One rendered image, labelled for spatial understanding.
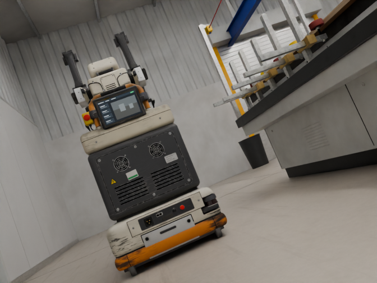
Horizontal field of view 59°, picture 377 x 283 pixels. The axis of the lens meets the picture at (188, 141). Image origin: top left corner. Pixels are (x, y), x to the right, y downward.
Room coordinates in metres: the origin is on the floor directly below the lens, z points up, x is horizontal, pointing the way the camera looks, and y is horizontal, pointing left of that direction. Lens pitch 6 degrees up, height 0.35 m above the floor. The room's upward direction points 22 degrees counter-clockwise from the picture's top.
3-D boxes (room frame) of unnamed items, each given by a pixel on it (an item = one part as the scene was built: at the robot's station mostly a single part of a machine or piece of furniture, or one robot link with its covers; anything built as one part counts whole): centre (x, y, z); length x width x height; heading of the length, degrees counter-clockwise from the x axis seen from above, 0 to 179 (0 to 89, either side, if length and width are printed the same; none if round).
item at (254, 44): (2.38, -0.72, 0.88); 0.04 x 0.04 x 0.48; 12
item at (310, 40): (1.87, -0.83, 0.81); 0.14 x 0.06 x 0.05; 12
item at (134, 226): (1.79, 0.25, 0.23); 0.41 x 0.02 x 0.08; 99
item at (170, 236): (2.11, 0.33, 0.16); 0.67 x 0.64 x 0.25; 9
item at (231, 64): (2.86, -0.61, 0.92); 0.04 x 0.04 x 0.48; 12
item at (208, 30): (3.18, -0.58, 1.20); 0.12 x 0.09 x 1.00; 102
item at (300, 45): (1.83, -0.74, 0.80); 0.43 x 0.03 x 0.04; 102
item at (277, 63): (2.07, -0.69, 0.81); 0.43 x 0.03 x 0.04; 102
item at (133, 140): (2.01, 0.31, 0.59); 0.55 x 0.34 x 0.83; 99
